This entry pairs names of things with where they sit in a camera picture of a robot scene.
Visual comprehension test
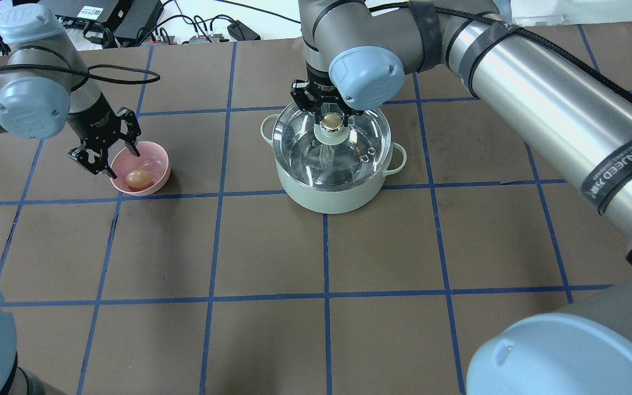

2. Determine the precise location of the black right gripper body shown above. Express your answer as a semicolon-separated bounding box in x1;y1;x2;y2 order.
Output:
305;62;344;113

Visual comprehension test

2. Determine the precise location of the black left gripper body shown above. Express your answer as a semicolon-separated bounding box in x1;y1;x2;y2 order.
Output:
67;93;121;157

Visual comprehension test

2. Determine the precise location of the brown egg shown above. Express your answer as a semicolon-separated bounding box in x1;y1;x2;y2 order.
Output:
125;170;153;190

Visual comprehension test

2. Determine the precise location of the glass pot lid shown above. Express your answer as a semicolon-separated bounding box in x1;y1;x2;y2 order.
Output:
261;103;393;191

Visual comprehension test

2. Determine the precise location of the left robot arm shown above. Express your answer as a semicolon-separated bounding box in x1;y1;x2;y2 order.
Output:
0;3;141;178

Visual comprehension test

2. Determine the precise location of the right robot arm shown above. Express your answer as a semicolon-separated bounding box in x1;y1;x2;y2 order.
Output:
298;1;632;394

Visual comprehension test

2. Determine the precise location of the mint green cooking pot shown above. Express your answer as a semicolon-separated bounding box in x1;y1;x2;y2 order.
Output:
260;103;407;215

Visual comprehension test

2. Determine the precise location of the pink bowl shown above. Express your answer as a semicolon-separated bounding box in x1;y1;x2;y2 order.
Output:
110;142;171;196

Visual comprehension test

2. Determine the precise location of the black power adapter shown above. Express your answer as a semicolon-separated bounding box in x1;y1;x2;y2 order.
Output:
227;20;261;42

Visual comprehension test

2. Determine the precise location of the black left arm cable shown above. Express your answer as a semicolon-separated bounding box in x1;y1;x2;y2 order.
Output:
0;63;161;105

